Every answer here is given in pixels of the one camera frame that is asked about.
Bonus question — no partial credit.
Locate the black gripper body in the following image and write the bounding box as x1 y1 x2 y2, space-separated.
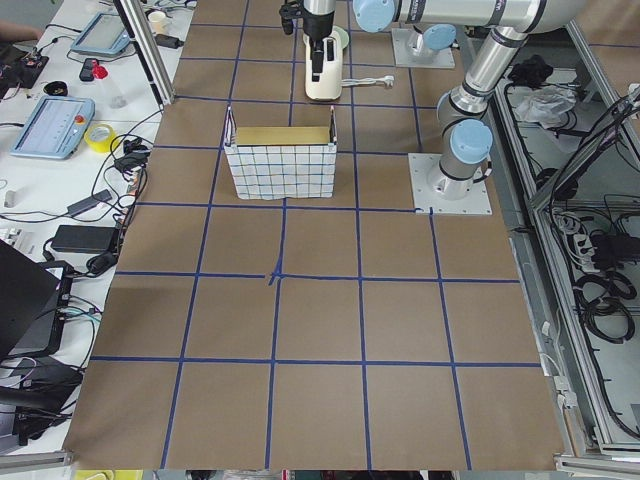
302 8 333 47

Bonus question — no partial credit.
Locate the white two-slot toaster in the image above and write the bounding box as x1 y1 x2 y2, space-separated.
303 32 343 101

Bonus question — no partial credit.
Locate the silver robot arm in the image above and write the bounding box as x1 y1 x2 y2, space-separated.
408 24 456 57
352 0 585 201

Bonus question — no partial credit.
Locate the light green plate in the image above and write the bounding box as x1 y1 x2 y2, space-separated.
333 25 350 49

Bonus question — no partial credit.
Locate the white paper cup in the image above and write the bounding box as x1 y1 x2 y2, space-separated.
147 11 170 35

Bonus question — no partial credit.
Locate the far blue teach pendant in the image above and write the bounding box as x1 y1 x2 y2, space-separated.
70 12 130 57

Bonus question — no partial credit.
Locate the blue teach pendant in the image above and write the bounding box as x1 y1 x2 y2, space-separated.
10 96 95 160
70 12 130 57

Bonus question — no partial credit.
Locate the yellow tape roll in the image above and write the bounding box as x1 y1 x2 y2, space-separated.
83 123 118 153

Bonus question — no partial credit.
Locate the near blue teach pendant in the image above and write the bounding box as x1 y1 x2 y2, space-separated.
10 96 95 160

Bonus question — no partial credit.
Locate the black power adapter brick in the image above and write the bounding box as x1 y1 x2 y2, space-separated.
51 225 118 254

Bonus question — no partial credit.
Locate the black monitor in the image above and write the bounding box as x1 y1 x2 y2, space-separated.
1 242 72 360

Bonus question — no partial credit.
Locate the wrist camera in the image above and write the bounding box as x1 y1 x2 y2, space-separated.
279 1 302 35

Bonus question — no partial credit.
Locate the white toaster power cable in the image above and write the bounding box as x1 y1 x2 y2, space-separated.
341 74 396 89

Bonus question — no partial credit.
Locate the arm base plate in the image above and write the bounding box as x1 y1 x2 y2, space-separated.
408 153 492 216
392 28 455 69

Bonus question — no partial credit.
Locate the wire basket with wooden shelf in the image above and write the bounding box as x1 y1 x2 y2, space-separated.
224 108 338 200

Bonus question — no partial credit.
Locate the aluminium frame post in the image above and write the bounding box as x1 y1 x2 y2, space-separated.
113 0 175 107

